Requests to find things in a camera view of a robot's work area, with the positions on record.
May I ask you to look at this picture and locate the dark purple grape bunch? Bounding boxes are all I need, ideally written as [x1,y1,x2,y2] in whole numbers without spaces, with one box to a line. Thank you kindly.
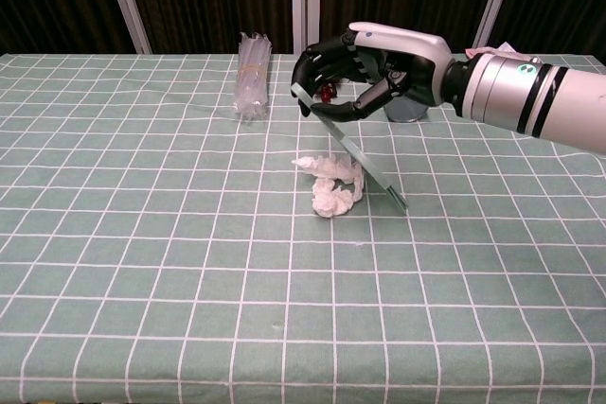
[316,81,342,105]

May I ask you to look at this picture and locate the pink white plastic packet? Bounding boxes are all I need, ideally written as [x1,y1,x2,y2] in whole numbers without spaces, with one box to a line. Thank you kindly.
[465,41,541,64]

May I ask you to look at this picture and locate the green checked tablecloth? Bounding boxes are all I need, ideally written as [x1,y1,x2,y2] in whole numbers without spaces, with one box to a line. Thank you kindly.
[0,51,606,404]

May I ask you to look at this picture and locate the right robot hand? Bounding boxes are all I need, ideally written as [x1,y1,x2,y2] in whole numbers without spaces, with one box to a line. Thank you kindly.
[290,21,455,124]

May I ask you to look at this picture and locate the green chips can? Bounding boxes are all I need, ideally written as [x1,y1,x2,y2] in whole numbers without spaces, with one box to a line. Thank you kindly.
[383,98,430,124]

